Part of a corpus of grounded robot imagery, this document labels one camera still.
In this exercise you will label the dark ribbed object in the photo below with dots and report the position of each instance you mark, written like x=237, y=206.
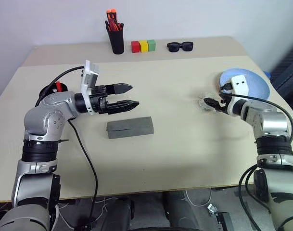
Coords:
x=288, y=69

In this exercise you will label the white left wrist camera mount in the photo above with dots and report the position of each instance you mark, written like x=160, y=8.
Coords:
x=91, y=77

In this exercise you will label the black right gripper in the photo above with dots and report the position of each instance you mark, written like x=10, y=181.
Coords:
x=224, y=102

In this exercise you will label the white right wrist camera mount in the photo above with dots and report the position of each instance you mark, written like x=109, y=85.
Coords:
x=240, y=86

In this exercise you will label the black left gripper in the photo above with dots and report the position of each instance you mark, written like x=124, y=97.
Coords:
x=99, y=103

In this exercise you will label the black sunglasses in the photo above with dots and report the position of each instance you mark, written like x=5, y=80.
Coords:
x=174, y=47

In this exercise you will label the orange-capped black screwdriver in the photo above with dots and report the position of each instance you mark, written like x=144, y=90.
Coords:
x=109, y=14
x=114, y=13

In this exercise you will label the dark rounded shape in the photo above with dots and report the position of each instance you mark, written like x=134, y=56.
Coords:
x=119, y=214
x=178, y=211

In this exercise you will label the yellow cube block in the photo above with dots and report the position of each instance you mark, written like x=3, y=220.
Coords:
x=143, y=46

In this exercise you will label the round plastic plate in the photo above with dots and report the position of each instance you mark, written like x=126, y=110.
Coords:
x=257, y=84

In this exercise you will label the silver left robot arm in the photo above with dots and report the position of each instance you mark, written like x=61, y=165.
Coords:
x=47, y=115

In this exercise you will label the small blue object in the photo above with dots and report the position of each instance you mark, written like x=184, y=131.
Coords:
x=268, y=74

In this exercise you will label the wide black pen cup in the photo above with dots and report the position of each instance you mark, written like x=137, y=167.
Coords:
x=63, y=87

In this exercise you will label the black floor bracket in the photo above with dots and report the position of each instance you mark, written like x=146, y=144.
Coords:
x=224, y=221

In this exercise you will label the tall black tool holder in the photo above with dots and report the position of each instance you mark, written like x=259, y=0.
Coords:
x=116, y=43

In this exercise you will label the grey glasses case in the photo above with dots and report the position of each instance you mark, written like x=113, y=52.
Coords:
x=129, y=128

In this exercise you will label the white tissue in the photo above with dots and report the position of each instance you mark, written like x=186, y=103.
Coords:
x=202, y=102

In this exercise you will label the green cube block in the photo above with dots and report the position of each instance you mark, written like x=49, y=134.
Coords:
x=151, y=45

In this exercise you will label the red cube block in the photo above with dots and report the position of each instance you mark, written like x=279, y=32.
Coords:
x=135, y=47

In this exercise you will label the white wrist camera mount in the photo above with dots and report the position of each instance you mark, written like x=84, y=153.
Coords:
x=240, y=86
x=91, y=77

